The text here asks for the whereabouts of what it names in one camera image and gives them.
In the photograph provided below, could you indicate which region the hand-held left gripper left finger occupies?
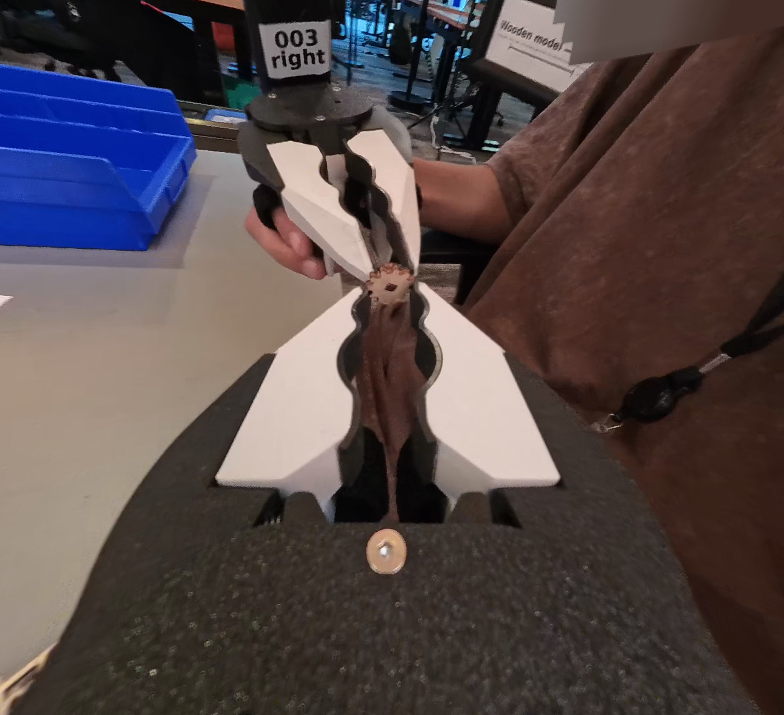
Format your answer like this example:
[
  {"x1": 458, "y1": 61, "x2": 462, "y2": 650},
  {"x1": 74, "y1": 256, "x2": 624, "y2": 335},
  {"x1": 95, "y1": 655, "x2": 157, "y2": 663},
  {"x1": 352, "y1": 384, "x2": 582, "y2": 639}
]
[{"x1": 214, "y1": 286, "x2": 373, "y2": 523}]

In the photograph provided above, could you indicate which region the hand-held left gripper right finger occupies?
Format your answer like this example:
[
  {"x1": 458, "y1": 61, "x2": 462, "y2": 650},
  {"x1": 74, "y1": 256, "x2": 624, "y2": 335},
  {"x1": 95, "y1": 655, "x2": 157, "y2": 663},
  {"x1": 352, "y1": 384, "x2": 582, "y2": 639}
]
[{"x1": 413, "y1": 284, "x2": 562, "y2": 521}]

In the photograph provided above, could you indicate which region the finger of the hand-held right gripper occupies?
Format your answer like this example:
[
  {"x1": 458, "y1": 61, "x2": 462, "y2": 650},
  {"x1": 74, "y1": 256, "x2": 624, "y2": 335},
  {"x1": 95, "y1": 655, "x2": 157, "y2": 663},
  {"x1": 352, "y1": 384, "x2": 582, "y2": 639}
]
[
  {"x1": 343, "y1": 130, "x2": 423, "y2": 275},
  {"x1": 266, "y1": 141, "x2": 377, "y2": 282}
]

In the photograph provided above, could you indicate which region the small wooden gear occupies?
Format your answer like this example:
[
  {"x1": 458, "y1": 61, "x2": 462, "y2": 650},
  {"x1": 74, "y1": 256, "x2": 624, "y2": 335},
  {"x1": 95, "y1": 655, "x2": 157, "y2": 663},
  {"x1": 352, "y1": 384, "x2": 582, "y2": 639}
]
[{"x1": 366, "y1": 263, "x2": 415, "y2": 305}]

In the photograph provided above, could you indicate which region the person's right forearm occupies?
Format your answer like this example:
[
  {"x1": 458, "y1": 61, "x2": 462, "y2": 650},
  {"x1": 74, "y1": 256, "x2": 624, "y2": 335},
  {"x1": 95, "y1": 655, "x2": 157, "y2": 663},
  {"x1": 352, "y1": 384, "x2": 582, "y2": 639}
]
[{"x1": 413, "y1": 156, "x2": 517, "y2": 245}]

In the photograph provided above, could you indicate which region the wooden model part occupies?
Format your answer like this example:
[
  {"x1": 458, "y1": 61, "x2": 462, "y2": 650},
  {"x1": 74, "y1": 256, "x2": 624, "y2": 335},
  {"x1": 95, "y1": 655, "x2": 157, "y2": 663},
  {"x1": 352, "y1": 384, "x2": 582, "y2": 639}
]
[{"x1": 0, "y1": 646, "x2": 51, "y2": 715}]

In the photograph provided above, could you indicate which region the person's right hand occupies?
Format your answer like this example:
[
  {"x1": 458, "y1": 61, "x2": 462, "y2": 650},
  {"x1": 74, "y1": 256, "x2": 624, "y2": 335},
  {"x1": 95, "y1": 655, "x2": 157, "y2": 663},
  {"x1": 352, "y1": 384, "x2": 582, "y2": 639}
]
[{"x1": 245, "y1": 207, "x2": 344, "y2": 282}]

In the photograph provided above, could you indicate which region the green plastic bin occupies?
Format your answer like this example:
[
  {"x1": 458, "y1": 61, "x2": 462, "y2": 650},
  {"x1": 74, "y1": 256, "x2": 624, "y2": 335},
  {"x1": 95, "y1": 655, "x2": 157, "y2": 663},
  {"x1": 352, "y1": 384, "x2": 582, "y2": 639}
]
[{"x1": 224, "y1": 73, "x2": 258, "y2": 111}]

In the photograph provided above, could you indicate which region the black floor stand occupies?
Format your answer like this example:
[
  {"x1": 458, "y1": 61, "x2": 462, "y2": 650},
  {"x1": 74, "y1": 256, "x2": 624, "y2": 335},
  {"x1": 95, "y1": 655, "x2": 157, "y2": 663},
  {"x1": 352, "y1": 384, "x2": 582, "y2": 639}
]
[{"x1": 388, "y1": 0, "x2": 447, "y2": 111}]

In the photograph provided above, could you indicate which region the long wooden table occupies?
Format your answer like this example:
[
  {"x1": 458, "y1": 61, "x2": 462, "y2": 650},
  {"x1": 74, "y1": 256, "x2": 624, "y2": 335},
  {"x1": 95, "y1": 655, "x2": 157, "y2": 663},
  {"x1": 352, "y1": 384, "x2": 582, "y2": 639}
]
[{"x1": 366, "y1": 0, "x2": 486, "y2": 33}]

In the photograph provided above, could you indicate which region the black and white marker poster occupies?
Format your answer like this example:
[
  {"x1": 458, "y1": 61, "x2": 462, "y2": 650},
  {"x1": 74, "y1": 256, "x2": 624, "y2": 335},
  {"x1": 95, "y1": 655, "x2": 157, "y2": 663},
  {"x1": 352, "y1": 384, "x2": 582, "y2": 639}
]
[{"x1": 468, "y1": 0, "x2": 594, "y2": 109}]

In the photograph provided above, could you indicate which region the blue plastic storage bin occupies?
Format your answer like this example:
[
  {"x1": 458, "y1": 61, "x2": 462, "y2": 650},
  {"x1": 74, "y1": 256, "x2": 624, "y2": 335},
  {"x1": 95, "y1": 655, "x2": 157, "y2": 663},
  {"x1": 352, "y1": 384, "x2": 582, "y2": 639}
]
[{"x1": 0, "y1": 62, "x2": 198, "y2": 252}]

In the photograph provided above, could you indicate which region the black lanyard with badge reel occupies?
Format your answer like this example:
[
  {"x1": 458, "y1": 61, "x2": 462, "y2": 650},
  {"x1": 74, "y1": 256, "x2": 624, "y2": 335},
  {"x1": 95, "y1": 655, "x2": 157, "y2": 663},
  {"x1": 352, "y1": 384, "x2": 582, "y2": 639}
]
[{"x1": 590, "y1": 280, "x2": 784, "y2": 435}]

